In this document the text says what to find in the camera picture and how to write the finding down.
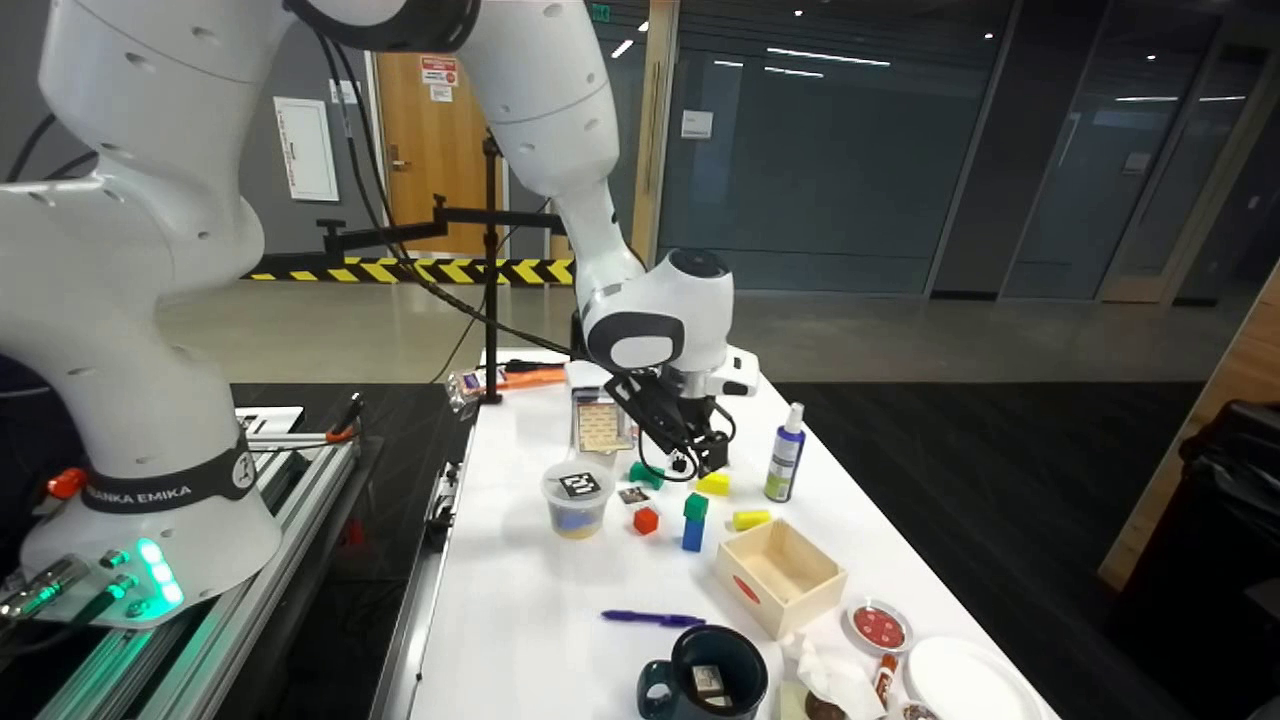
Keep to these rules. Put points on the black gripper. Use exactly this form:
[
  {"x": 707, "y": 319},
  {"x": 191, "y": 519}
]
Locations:
[{"x": 666, "y": 405}]

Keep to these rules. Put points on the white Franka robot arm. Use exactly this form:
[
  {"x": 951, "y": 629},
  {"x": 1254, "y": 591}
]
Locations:
[{"x": 132, "y": 264}]

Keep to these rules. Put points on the green arch block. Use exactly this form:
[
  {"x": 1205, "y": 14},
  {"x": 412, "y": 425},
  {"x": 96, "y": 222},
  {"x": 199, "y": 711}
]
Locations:
[{"x": 644, "y": 474}]

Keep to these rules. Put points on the blue rectangular block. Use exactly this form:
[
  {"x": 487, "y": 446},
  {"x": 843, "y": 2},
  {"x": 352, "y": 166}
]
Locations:
[{"x": 692, "y": 532}]

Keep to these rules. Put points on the yellow cylinder block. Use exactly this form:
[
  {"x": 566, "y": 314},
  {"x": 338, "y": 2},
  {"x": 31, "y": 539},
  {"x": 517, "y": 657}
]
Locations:
[{"x": 750, "y": 519}]

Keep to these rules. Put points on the printed picture card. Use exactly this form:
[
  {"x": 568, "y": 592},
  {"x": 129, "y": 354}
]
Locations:
[{"x": 633, "y": 494}]

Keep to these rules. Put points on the dark blue bottle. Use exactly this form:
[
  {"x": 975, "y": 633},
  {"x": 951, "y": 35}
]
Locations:
[{"x": 786, "y": 463}]

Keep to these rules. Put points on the clear plastic container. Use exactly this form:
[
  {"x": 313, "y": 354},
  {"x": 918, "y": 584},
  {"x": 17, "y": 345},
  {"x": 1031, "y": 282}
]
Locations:
[{"x": 593, "y": 429}]

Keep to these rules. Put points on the light wooden box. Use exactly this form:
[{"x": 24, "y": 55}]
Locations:
[{"x": 780, "y": 573}]

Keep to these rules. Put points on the purple pen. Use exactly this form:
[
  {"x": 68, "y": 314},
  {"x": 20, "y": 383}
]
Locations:
[{"x": 655, "y": 619}]

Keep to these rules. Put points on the orange tool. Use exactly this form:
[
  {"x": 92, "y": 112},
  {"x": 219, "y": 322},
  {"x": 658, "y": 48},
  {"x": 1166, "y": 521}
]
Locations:
[{"x": 533, "y": 379}]

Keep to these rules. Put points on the black mug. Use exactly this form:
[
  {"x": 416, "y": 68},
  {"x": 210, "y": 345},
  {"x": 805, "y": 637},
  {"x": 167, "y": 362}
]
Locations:
[{"x": 720, "y": 673}]

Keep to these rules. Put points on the small colourful packet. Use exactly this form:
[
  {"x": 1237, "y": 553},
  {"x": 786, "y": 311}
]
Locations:
[{"x": 464, "y": 387}]

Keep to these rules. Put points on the small red bowl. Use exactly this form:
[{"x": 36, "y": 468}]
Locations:
[{"x": 878, "y": 625}]

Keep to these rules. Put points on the crumpled white cloth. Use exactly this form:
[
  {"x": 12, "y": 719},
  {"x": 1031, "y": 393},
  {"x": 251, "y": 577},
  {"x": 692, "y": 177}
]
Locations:
[{"x": 834, "y": 667}]

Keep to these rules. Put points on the small red toy pieces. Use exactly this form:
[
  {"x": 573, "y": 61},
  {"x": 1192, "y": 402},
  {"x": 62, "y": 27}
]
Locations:
[{"x": 884, "y": 680}]

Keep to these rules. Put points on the black work bench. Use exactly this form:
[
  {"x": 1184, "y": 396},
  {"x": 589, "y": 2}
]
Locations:
[{"x": 386, "y": 532}]

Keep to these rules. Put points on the yellow black striped barrier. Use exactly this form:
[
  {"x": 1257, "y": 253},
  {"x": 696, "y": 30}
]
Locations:
[{"x": 424, "y": 269}]

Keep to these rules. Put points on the white sign on glass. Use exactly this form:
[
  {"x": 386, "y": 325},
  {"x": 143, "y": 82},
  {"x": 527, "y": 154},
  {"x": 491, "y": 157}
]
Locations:
[{"x": 696, "y": 125}]

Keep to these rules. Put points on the white plate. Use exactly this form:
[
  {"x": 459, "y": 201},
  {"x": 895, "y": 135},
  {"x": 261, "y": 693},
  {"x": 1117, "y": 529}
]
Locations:
[{"x": 962, "y": 680}]

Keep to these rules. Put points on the wooden door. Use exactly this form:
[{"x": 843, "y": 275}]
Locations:
[{"x": 424, "y": 160}]

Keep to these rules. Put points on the red white door sign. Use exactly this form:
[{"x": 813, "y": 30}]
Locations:
[{"x": 439, "y": 82}]

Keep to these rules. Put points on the black office chair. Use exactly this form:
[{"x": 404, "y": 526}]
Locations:
[{"x": 1225, "y": 532}]

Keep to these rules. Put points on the orange clip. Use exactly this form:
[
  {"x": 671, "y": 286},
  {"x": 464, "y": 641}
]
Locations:
[{"x": 65, "y": 482}]

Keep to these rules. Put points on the black camera stand with arm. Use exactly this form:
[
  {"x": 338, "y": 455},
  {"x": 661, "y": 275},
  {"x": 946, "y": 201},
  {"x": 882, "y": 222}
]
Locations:
[{"x": 491, "y": 362}]

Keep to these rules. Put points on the aluminium rail frame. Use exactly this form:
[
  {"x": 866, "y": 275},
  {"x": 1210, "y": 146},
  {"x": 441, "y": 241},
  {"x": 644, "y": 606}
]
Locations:
[{"x": 265, "y": 532}]

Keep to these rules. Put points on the white wall panel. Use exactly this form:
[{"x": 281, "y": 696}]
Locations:
[{"x": 305, "y": 146}]

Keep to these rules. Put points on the small white wall sign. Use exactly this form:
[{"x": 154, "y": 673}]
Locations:
[{"x": 344, "y": 93}]

